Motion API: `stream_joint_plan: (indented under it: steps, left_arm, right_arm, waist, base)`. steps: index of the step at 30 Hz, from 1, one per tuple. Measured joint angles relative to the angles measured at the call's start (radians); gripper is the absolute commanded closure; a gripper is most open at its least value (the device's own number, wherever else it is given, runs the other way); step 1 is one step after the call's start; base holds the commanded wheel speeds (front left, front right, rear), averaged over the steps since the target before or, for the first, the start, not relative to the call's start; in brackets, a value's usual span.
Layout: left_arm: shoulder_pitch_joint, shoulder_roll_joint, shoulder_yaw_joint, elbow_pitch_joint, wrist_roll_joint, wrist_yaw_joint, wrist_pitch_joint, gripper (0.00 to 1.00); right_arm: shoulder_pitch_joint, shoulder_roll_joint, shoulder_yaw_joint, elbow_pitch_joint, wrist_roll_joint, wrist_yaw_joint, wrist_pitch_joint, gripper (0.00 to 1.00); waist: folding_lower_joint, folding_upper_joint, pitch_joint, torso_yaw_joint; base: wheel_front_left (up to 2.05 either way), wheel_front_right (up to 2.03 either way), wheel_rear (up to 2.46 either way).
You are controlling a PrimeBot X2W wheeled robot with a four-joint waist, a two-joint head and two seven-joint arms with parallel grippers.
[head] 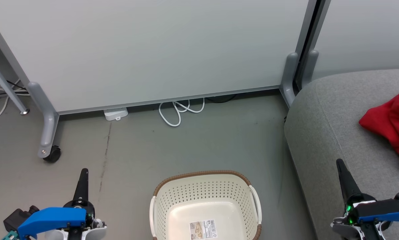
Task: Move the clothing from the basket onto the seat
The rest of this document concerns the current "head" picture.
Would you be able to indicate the white power adapter box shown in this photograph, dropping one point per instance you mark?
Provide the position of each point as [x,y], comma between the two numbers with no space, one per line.
[116,114]

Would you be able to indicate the cream perforated laundry basket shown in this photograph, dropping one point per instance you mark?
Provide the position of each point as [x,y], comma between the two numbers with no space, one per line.
[203,193]

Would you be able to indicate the wide white partition panel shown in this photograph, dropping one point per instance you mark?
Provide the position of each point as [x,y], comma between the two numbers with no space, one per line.
[152,50]

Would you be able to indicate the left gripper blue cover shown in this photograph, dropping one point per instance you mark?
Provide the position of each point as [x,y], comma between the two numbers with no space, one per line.
[52,218]

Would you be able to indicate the grey metal table leg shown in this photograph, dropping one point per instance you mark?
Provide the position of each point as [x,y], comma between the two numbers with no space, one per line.
[6,86]

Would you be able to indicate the black caster wheel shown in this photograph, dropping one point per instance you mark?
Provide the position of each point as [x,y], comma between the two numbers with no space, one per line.
[52,155]

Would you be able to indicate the plain red clothing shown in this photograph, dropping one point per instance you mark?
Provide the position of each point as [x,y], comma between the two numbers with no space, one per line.
[393,123]

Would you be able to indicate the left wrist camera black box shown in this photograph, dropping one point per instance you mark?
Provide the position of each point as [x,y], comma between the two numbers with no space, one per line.
[19,218]

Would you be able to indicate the grey fabric sofa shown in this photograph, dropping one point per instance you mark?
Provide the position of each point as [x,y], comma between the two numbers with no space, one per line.
[336,133]

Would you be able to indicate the narrow white partition panel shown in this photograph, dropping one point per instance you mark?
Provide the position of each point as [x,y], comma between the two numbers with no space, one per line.
[366,30]

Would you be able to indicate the grey partition foot with caster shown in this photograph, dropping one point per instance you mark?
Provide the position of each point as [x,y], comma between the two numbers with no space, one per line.
[47,123]

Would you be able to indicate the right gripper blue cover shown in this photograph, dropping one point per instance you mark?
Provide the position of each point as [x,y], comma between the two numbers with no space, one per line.
[379,211]

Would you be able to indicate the paper label in basket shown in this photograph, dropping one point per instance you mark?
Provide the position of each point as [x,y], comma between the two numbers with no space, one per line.
[203,229]

